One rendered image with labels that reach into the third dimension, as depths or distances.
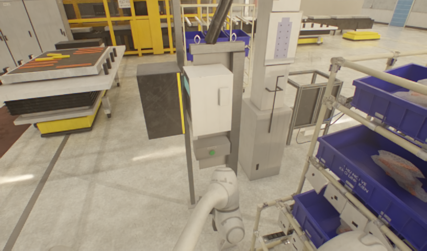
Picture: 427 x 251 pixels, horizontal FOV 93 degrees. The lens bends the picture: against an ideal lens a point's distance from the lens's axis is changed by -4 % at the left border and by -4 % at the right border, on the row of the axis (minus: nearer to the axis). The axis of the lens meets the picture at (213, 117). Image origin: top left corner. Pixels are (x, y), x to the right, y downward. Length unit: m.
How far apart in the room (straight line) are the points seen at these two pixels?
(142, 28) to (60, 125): 5.11
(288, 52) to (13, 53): 7.68
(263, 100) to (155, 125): 1.37
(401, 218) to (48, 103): 3.77
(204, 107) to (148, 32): 7.39
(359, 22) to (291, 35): 13.34
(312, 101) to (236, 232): 2.43
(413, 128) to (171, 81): 0.90
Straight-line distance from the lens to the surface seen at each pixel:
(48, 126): 4.07
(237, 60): 1.03
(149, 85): 0.85
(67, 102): 3.63
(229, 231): 0.89
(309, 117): 3.19
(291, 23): 2.00
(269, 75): 2.02
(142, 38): 8.25
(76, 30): 9.09
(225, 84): 0.90
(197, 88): 0.87
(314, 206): 1.56
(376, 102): 1.05
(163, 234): 2.25
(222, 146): 1.17
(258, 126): 2.14
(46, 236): 2.69
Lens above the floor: 1.89
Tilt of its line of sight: 30 degrees down
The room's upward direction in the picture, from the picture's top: 1 degrees counter-clockwise
